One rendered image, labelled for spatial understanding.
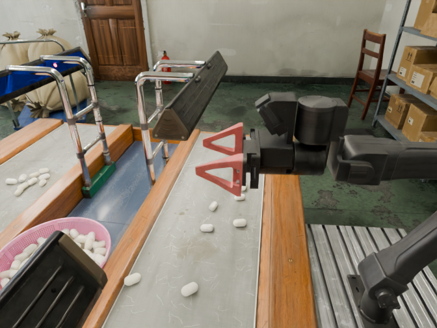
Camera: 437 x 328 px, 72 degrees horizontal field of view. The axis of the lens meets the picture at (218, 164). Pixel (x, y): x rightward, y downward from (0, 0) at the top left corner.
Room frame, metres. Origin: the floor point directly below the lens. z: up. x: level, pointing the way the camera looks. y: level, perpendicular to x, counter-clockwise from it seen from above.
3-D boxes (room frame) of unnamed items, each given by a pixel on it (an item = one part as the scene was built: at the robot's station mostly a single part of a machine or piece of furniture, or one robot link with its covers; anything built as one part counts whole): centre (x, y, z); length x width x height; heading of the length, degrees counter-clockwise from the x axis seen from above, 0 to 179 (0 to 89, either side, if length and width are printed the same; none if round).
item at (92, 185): (0.96, 0.53, 0.90); 0.20 x 0.19 x 0.45; 171
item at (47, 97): (3.07, 1.70, 0.40); 0.74 x 0.56 x 0.38; 177
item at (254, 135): (0.44, -0.09, 1.07); 0.10 x 0.07 x 0.07; 176
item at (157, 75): (0.90, 0.13, 0.90); 0.20 x 0.19 x 0.45; 171
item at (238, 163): (0.41, -0.01, 1.07); 0.09 x 0.07 x 0.07; 86
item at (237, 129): (0.48, -0.02, 1.07); 0.09 x 0.07 x 0.07; 86
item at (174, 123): (0.88, 0.05, 1.08); 0.62 x 0.08 x 0.07; 171
